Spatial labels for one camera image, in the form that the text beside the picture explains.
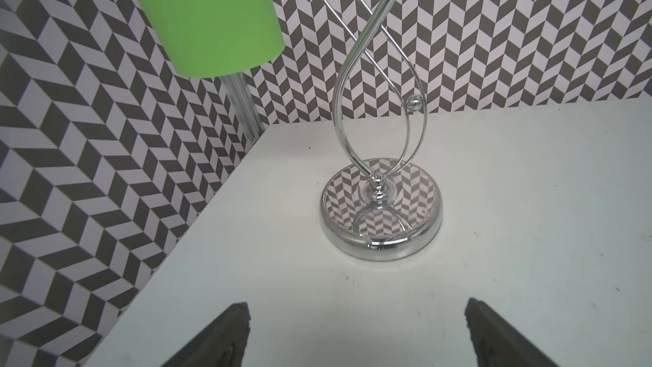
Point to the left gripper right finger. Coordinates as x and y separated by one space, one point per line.
496 342

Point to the green plastic wine glass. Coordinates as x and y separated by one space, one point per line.
212 38

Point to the aluminium corner post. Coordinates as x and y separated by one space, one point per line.
241 99

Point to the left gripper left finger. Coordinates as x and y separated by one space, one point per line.
221 343

